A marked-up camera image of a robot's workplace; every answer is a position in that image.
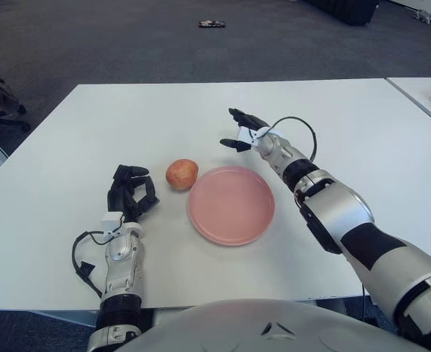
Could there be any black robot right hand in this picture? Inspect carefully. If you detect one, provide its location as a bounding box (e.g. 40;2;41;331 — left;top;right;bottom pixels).
219;107;270;154

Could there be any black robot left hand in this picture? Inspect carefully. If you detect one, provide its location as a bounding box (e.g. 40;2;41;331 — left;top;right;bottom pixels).
106;164;161;223

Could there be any red yellow apple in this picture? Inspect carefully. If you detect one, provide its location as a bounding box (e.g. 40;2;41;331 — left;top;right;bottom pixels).
165;158;199;191

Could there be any pink round plate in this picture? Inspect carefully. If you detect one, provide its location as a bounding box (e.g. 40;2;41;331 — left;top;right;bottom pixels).
187;165;276;246

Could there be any black box furniture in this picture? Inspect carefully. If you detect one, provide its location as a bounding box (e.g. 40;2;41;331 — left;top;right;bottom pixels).
303;0;380;26

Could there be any grey robot torso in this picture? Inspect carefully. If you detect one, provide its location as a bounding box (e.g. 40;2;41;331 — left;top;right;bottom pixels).
114;298;421;352

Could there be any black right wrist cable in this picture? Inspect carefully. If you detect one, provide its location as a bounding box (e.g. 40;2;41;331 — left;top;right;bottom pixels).
270;116;317;162

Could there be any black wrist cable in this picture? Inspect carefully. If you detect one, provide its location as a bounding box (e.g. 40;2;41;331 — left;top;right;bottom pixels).
270;116;317;162
71;230;108;298

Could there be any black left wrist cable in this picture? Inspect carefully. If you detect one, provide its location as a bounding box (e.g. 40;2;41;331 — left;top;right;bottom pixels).
71;230;108;298

